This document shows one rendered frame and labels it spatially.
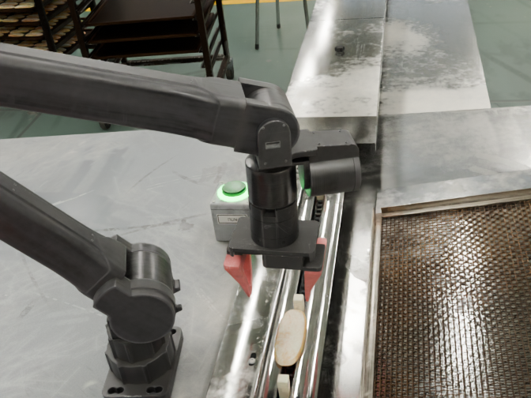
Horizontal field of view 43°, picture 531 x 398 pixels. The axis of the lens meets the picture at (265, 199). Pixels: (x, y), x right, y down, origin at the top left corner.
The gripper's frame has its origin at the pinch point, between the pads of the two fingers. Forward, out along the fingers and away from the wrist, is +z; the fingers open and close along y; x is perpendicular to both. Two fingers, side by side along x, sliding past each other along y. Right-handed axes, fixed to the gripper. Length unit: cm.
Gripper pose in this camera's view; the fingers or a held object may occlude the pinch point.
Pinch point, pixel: (278, 290)
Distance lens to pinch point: 87.6
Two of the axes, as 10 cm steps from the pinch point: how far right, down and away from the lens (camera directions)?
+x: -1.7, 5.6, -8.1
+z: 0.6, 8.3, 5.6
